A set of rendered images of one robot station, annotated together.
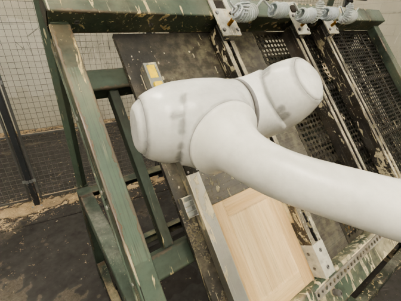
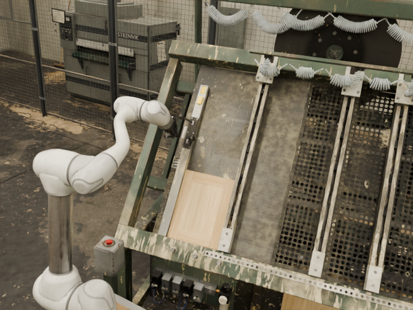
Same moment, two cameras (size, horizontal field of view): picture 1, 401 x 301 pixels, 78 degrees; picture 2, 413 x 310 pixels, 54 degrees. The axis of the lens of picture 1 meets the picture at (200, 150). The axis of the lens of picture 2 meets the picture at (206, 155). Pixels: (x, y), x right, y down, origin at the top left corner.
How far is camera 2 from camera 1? 1.97 m
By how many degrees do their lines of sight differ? 47
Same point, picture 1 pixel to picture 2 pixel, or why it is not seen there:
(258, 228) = (204, 198)
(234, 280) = (169, 205)
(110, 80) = (187, 88)
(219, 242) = (176, 185)
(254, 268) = (186, 213)
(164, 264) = (154, 181)
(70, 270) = not seen: hidden behind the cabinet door
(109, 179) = (150, 130)
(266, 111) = (142, 112)
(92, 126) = not seen: hidden behind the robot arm
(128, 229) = (144, 152)
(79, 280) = not seen: hidden behind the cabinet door
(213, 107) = (121, 104)
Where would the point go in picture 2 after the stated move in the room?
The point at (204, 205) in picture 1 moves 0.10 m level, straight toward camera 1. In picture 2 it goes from (181, 165) to (166, 168)
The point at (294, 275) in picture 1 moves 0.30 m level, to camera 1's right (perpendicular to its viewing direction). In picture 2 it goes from (206, 237) to (240, 267)
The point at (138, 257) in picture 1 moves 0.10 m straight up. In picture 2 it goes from (140, 164) to (140, 149)
